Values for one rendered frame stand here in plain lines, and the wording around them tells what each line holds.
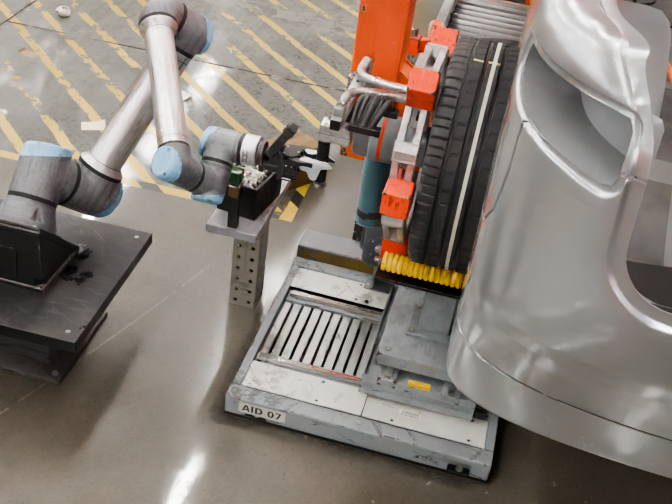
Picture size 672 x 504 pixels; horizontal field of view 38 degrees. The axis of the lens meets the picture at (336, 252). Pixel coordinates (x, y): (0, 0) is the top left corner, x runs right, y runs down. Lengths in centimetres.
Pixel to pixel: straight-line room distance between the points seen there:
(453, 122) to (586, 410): 90
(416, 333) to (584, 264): 144
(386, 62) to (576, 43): 162
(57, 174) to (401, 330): 117
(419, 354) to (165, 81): 113
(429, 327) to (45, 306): 118
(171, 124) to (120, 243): 66
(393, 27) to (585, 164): 158
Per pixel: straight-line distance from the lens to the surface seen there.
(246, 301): 346
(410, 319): 315
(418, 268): 287
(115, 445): 298
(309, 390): 306
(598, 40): 163
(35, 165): 305
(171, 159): 263
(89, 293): 304
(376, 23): 318
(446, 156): 250
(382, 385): 303
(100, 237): 328
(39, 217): 303
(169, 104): 276
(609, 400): 190
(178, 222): 390
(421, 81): 251
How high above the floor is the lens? 216
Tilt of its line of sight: 35 degrees down
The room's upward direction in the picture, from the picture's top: 8 degrees clockwise
